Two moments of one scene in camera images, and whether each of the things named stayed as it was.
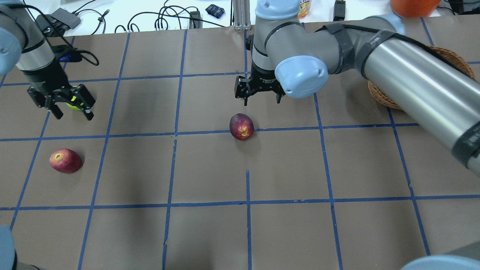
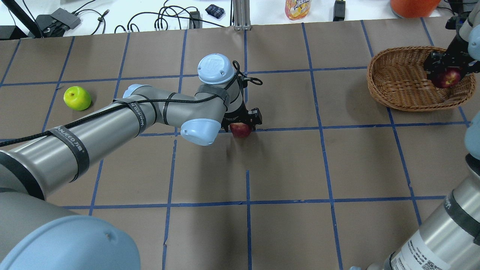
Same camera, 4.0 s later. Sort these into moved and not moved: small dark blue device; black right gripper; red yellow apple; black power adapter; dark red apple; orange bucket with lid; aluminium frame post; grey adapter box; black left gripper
Moved: red yellow apple; black right gripper; black left gripper; dark red apple
Not moved: aluminium frame post; grey adapter box; orange bucket with lid; small dark blue device; black power adapter
